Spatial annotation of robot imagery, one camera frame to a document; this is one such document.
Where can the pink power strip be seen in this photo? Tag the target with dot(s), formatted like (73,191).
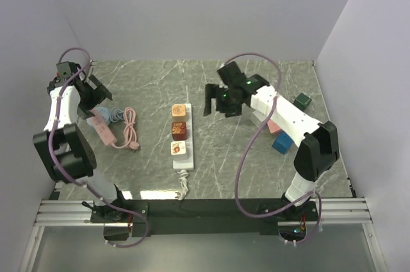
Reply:
(100,126)

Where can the dark green cube adapter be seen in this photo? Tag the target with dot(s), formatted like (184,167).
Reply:
(302,101)

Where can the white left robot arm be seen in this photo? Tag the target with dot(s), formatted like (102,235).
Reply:
(62,147)

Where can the aluminium front rail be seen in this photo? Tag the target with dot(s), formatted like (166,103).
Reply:
(70,213)

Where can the tan cube plug adapter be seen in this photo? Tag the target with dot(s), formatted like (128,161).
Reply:
(179,113)

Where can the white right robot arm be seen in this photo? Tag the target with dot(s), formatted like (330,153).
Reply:
(317,142)

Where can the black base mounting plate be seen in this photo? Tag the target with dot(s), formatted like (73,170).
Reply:
(208,216)

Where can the white patterned cube adapter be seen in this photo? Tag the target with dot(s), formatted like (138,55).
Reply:
(179,151)

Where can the brown cube plug adapter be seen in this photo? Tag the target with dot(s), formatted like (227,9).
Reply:
(179,131)

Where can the pink cube plug adapter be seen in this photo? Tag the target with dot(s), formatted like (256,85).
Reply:
(273,128)

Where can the blue cube plug adapter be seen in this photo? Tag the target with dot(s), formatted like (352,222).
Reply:
(282,143)

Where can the white power strip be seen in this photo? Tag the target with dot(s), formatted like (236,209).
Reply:
(189,163)

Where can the light blue round socket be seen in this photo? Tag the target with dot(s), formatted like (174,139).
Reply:
(104,112)

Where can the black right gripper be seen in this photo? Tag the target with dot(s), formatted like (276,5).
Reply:
(214,91)

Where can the plain white cube adapter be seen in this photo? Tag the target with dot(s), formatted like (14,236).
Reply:
(257,118)

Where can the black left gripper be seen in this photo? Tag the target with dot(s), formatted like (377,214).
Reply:
(84,109)

